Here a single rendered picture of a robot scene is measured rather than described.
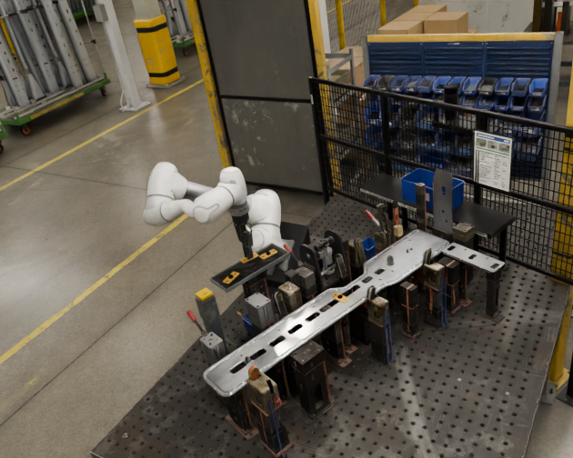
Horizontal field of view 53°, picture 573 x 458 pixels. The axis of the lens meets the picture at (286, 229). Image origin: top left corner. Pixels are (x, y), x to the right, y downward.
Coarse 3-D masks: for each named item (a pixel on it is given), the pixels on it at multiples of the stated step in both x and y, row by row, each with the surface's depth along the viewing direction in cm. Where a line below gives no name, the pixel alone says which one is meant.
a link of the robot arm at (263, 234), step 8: (256, 224) 311; (264, 224) 309; (256, 232) 304; (264, 232) 304; (272, 232) 308; (256, 240) 303; (264, 240) 302; (272, 240) 306; (280, 240) 314; (256, 248) 302
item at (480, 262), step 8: (456, 248) 280; (464, 248) 279; (456, 256) 274; (464, 256) 273; (480, 256) 272; (488, 256) 271; (472, 264) 268; (480, 264) 266; (488, 264) 265; (488, 272) 262
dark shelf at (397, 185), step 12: (372, 180) 348; (384, 180) 346; (396, 180) 343; (372, 192) 336; (384, 192) 333; (396, 192) 331; (408, 204) 317; (468, 204) 307; (432, 216) 306; (456, 216) 299; (468, 216) 297; (480, 216) 296; (492, 216) 294; (504, 216) 292; (480, 228) 286; (492, 228) 285; (504, 228) 287
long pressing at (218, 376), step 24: (432, 240) 289; (384, 264) 277; (408, 264) 274; (336, 288) 267; (360, 288) 264; (312, 312) 255; (336, 312) 253; (264, 336) 246; (288, 336) 244; (312, 336) 242; (240, 360) 236; (264, 360) 234; (216, 384) 226; (240, 384) 224
